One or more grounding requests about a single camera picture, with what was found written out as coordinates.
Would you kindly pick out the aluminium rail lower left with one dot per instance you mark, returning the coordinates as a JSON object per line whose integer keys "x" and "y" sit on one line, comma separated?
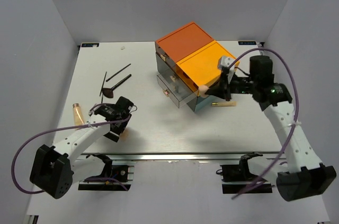
{"x": 31, "y": 219}

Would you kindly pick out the dark orange drawer box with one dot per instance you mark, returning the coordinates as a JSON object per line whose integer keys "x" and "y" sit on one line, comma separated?
{"x": 184, "y": 41}

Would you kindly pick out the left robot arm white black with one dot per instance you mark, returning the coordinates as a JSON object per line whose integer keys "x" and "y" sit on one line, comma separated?
{"x": 56, "y": 168}

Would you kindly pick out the long thin black stick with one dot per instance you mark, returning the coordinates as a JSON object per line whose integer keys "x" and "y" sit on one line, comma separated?
{"x": 101, "y": 95}

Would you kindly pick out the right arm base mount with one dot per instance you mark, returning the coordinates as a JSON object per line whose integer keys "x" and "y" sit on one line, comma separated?
{"x": 236, "y": 176}

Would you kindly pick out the teal drawer box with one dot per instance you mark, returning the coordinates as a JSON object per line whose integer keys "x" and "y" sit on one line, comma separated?
{"x": 203, "y": 102}

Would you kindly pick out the dark grey drawer box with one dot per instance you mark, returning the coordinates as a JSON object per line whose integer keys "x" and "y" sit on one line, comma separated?
{"x": 174, "y": 87}

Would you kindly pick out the blue label sticker right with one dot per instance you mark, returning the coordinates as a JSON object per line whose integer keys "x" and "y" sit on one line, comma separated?
{"x": 247, "y": 43}

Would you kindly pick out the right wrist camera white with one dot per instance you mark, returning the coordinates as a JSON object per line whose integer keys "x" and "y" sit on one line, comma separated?
{"x": 225, "y": 62}

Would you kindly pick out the clear drawer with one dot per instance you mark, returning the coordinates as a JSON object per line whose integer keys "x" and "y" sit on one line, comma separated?
{"x": 165, "y": 54}
{"x": 178, "y": 91}

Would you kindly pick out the peach tube rose cap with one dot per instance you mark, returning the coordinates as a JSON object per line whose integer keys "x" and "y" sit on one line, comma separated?
{"x": 77, "y": 114}

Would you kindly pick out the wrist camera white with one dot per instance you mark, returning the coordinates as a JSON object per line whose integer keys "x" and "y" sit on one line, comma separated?
{"x": 225, "y": 62}
{"x": 91, "y": 111}

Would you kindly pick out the yellow drawer box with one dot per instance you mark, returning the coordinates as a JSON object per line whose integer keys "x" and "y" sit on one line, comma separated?
{"x": 201, "y": 67}

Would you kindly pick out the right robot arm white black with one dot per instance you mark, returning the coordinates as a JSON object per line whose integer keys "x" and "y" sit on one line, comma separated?
{"x": 305, "y": 174}

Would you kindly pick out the black brush brown bristles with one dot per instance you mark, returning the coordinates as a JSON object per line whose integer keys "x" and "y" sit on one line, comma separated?
{"x": 109, "y": 92}

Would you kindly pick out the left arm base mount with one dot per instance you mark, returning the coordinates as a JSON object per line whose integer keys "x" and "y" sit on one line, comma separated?
{"x": 113, "y": 177}

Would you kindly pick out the thin black makeup brush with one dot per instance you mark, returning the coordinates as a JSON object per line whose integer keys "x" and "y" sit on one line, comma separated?
{"x": 119, "y": 71}

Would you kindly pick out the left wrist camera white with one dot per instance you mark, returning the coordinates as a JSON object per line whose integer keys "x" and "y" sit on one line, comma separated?
{"x": 91, "y": 111}

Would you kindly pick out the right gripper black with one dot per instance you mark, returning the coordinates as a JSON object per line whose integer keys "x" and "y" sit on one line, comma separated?
{"x": 222, "y": 89}

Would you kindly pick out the blue label sticker left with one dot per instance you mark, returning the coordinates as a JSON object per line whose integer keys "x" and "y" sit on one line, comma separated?
{"x": 89, "y": 45}

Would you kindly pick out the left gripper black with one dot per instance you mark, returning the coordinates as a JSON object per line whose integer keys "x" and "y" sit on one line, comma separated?
{"x": 118, "y": 131}

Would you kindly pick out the beige tube gold cap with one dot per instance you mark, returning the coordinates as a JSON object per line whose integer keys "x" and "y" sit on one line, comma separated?
{"x": 224, "y": 104}

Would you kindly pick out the blue label sticker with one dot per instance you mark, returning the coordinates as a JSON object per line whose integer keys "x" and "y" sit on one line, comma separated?
{"x": 247, "y": 43}
{"x": 89, "y": 45}

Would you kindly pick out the beige sponge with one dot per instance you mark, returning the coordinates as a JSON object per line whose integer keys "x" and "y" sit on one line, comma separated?
{"x": 202, "y": 90}
{"x": 125, "y": 134}

